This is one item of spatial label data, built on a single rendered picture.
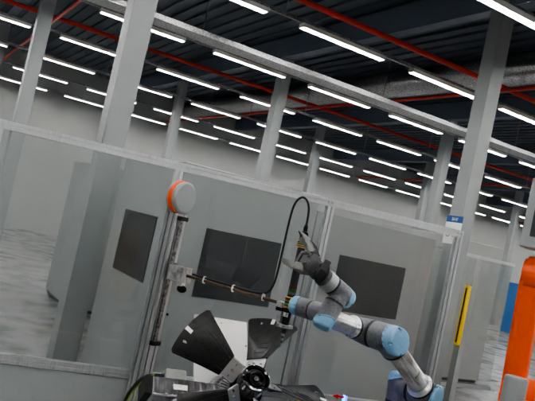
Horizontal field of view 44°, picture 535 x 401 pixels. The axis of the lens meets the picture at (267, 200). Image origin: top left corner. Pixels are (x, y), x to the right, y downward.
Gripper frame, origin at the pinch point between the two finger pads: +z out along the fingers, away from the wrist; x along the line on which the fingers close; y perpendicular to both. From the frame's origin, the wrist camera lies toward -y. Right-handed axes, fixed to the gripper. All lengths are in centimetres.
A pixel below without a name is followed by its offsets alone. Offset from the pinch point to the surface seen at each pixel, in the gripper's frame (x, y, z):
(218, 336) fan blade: -34, 48, -22
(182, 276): -16, 86, -10
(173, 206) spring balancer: 8, 94, 11
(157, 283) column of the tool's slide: -24, 98, -6
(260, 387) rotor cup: -42, 32, -42
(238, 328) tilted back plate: -21, 77, -44
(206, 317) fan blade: -30, 53, -15
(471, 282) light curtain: 246, 350, -441
